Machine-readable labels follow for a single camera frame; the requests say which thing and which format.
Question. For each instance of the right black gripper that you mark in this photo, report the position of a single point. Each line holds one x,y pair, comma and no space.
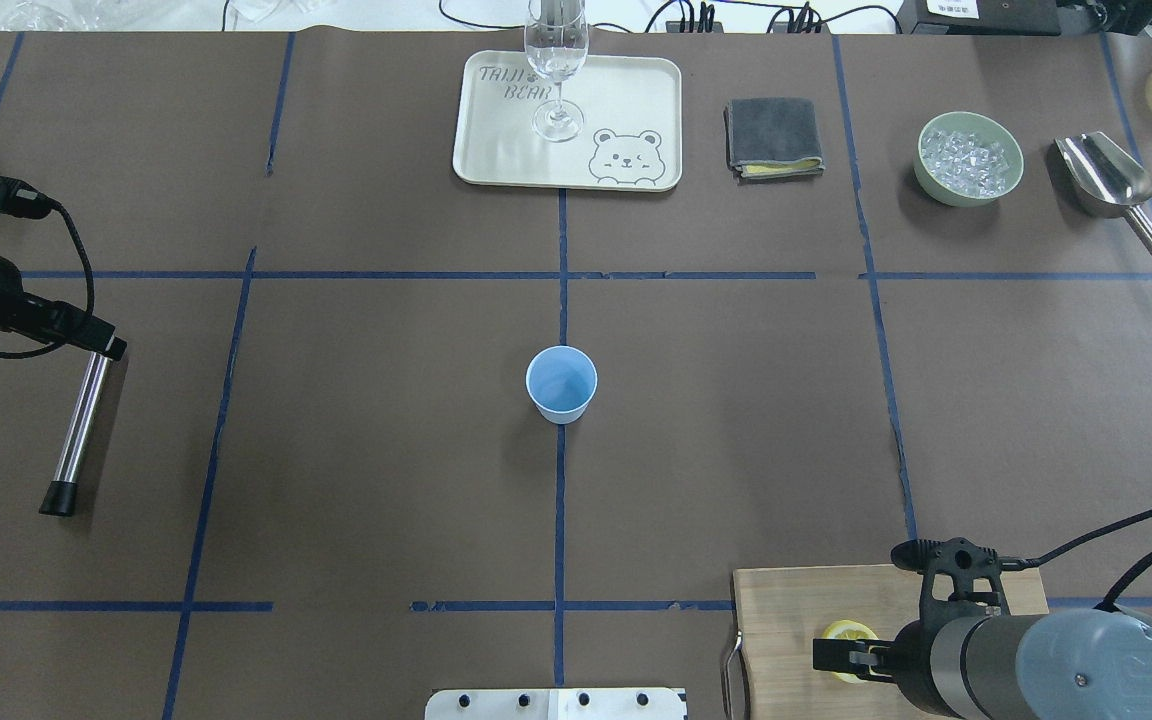
915,653

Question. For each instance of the lemon slice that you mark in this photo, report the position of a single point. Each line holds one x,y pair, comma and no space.
848,630

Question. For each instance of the steel muddler black tip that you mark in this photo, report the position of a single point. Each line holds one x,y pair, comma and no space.
60,500

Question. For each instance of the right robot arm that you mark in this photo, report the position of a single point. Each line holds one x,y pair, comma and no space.
1073,664

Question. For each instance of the light blue cup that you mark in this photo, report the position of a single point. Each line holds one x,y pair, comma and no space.
561,381

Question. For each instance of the wooden cutting board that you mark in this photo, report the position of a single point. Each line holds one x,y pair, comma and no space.
780,611

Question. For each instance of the white metal mounting plate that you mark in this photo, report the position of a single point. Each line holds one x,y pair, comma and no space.
558,703

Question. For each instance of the green bowl of ice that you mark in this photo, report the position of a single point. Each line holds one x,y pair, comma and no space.
966,160

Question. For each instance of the grey folded cloth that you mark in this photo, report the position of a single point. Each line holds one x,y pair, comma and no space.
773,138

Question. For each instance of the steel ice scoop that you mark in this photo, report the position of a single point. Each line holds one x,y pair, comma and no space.
1108,182

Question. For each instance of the cream bear tray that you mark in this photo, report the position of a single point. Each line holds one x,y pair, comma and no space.
621,126

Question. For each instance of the clear wine glass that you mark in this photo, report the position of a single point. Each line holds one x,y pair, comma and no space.
556,44

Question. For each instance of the black device box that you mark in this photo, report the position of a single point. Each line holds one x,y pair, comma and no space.
1023,18

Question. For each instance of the black power strip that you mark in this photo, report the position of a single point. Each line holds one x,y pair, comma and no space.
693,17

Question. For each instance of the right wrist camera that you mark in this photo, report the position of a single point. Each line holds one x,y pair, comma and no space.
960,579

